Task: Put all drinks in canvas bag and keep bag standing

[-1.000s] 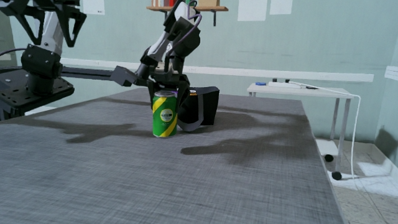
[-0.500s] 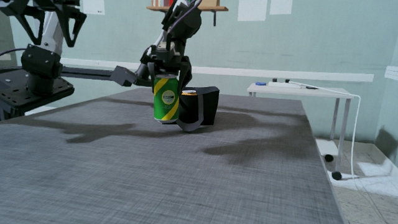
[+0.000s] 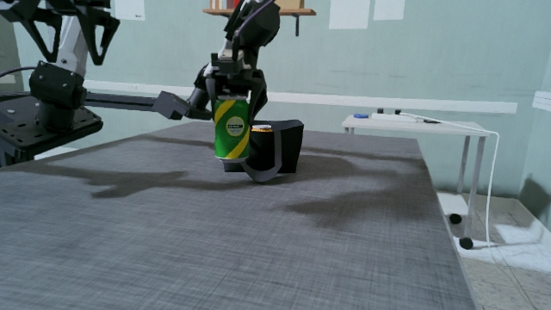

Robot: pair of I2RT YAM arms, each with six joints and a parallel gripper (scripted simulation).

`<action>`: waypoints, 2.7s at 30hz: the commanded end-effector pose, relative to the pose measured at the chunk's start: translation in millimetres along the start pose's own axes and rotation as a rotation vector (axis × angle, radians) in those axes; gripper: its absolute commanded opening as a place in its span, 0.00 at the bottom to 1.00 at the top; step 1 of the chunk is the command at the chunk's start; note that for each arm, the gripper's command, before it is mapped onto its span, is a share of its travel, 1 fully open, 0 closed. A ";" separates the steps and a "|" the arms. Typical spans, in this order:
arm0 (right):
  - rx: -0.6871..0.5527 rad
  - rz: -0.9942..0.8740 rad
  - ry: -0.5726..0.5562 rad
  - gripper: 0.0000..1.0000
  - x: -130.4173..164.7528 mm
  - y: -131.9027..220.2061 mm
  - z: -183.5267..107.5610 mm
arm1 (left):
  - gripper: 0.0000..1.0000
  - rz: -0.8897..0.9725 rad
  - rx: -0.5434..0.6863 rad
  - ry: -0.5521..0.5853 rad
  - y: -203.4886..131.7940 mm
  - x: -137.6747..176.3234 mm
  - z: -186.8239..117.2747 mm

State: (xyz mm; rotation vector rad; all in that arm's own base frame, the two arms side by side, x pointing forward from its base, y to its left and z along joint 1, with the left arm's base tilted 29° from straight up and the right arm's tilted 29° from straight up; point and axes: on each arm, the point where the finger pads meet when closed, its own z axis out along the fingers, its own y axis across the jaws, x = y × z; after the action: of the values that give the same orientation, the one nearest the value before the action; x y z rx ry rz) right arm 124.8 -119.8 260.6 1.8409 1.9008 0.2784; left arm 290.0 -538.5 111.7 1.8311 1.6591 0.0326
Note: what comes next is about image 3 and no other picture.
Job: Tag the black tote bag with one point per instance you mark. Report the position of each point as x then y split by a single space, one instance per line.
270 152

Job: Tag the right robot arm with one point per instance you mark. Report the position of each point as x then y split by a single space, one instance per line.
55 83

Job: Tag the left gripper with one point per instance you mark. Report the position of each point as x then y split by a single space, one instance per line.
248 79

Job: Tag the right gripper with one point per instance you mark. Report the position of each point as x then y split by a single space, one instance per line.
87 17

